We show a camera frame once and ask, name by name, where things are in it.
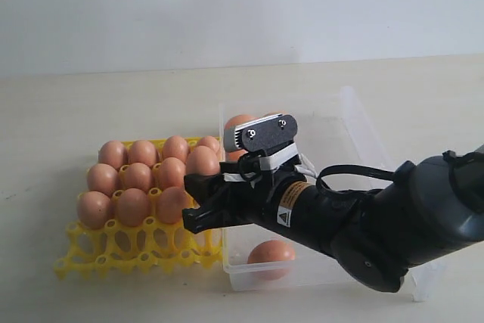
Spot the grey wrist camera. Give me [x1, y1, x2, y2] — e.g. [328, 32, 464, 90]
[222, 114, 298, 152]

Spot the yellow plastic egg tray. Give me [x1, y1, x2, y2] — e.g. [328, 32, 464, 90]
[52, 136, 225, 281]

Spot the brown egg column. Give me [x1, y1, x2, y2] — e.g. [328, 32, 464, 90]
[225, 150, 247, 162]

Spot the brown egg front bottom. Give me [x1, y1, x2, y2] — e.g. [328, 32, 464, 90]
[247, 240, 296, 281]

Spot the brown egg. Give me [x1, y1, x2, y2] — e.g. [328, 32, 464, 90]
[247, 240, 296, 281]
[224, 114, 256, 129]
[185, 146, 220, 175]
[76, 191, 114, 230]
[116, 188, 151, 227]
[155, 187, 191, 225]
[263, 112, 283, 117]

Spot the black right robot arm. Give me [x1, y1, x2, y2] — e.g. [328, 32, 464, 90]
[182, 144, 483, 293]

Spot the brown egg placed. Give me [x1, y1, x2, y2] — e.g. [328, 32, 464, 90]
[155, 157, 186, 191]
[128, 140, 158, 168]
[86, 163, 121, 197]
[196, 135, 220, 155]
[123, 163, 154, 192]
[161, 135, 190, 163]
[98, 140, 129, 170]

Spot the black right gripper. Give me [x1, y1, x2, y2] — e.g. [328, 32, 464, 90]
[182, 171, 287, 234]

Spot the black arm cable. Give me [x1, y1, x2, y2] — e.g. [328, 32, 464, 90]
[315, 151, 484, 195]

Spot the clear plastic container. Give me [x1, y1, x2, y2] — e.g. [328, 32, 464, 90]
[218, 85, 439, 301]

